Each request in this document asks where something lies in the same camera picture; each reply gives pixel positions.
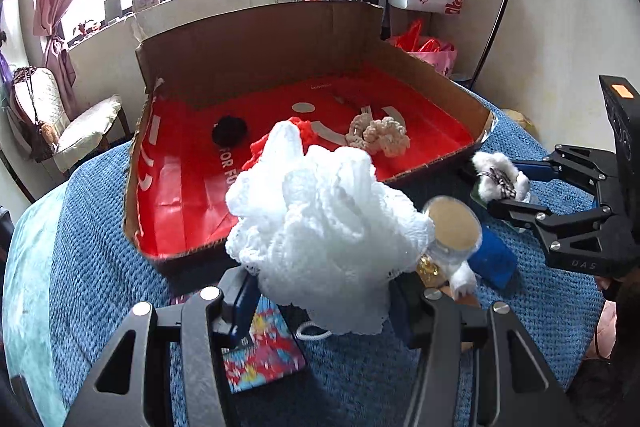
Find blue sponge block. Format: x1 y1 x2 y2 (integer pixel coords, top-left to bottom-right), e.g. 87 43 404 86
468 227 518 291

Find white fluffy bow scrunchie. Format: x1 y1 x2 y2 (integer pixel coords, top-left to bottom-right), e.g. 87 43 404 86
472 150 532 204

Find cream crochet scrunchie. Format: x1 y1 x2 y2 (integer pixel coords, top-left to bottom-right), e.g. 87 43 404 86
345 113 410 157

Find white mesh bath pouf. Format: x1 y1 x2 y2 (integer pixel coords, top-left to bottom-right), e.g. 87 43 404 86
226 145 435 335

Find black pompom scrunchie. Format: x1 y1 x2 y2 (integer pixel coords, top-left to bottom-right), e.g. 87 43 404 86
212 115 247 148

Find red foam net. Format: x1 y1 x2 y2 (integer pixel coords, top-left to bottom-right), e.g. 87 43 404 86
242 117 320 171

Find tan round sponge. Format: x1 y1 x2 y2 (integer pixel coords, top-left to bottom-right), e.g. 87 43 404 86
454 294 480 353

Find white sock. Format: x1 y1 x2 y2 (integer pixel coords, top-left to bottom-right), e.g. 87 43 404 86
447 261 477 300

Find clear green plastic box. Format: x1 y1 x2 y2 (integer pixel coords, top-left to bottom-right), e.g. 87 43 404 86
470 183 540 234

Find glass jar of capsules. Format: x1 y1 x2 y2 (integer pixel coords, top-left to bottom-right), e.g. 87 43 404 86
416 195 483 287

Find colourful patterned black box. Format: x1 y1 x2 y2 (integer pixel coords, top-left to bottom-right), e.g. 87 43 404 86
222 297 307 393

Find pink red plastic bags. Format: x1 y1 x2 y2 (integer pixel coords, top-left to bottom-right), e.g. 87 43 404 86
387 20 458 77

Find chair with white cushion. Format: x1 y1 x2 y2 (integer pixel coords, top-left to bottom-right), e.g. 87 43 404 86
6 67 132 176

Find brown cardboard box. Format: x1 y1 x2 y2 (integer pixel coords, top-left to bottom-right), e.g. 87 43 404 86
123 1 496 277

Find black camera housing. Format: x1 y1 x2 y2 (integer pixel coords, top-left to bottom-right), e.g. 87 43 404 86
599 75 640 221

